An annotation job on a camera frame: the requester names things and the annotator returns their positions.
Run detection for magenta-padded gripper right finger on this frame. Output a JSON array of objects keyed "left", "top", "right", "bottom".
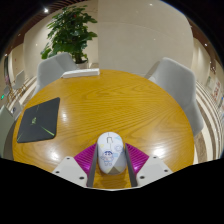
[{"left": 123, "top": 143, "right": 174, "bottom": 188}]

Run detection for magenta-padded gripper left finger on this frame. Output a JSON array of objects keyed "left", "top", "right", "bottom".
[{"left": 52, "top": 143, "right": 99, "bottom": 188}]

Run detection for white cartoon-print computer mouse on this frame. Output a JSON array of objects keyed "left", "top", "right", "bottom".
[{"left": 96, "top": 131, "right": 128, "bottom": 176}]

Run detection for black mouse pad green lines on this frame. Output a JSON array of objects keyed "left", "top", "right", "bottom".
[{"left": 16, "top": 97, "right": 61, "bottom": 144}]

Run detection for grey-green low cabinet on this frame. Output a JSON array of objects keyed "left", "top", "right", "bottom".
[{"left": 0, "top": 99, "right": 23, "bottom": 158}]

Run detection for grey shell chair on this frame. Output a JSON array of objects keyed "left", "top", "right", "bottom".
[
  {"left": 144, "top": 56, "right": 205, "bottom": 137},
  {"left": 34, "top": 52, "right": 78, "bottom": 96}
]

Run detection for white power strip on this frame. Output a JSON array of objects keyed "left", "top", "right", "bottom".
[{"left": 60, "top": 68, "right": 101, "bottom": 79}]

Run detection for small grey chair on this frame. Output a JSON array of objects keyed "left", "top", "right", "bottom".
[{"left": 11, "top": 69, "right": 27, "bottom": 93}]

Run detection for green potted plant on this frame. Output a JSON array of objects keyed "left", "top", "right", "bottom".
[{"left": 40, "top": 4, "right": 99, "bottom": 69}]

